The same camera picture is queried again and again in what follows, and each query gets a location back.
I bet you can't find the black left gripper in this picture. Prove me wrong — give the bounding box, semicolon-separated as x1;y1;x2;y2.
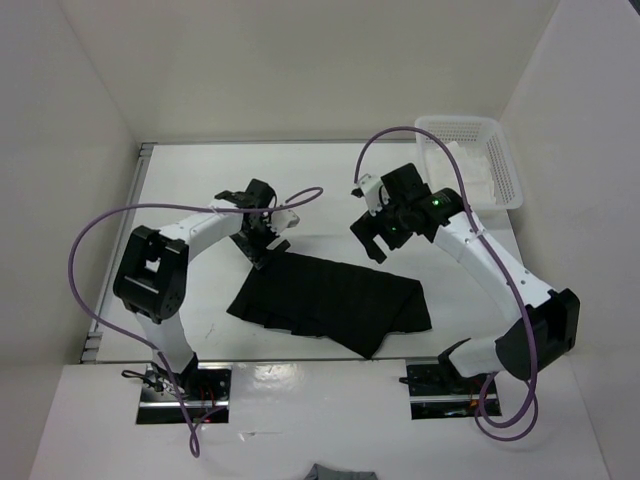
230;216;290;273

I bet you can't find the black pleated skirt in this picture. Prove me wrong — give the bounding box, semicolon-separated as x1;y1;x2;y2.
227;252;432;360

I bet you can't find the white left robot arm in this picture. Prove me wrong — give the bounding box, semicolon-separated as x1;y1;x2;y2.
113;179;299;400

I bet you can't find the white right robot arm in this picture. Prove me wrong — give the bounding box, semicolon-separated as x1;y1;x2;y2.
351;164;580;393

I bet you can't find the white cloth in basket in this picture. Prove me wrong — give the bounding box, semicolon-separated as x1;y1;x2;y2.
425;142;496;209

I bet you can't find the white perforated plastic basket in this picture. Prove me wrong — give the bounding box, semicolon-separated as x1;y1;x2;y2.
415;115;523;211

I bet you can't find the grey folded cloth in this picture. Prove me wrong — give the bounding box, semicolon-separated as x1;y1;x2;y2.
304;464;378;480

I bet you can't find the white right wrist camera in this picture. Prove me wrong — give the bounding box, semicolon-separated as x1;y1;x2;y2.
351;174;389;216

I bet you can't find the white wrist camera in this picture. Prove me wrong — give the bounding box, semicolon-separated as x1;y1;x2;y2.
269;209;300;234
351;174;389;216

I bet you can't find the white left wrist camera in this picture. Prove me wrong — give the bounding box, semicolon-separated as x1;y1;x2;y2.
269;209;300;234

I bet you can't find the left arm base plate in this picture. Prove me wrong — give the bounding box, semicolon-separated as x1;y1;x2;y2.
121;363;232;425

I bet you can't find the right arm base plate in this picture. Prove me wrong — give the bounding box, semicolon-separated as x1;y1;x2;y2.
399;359;488;420

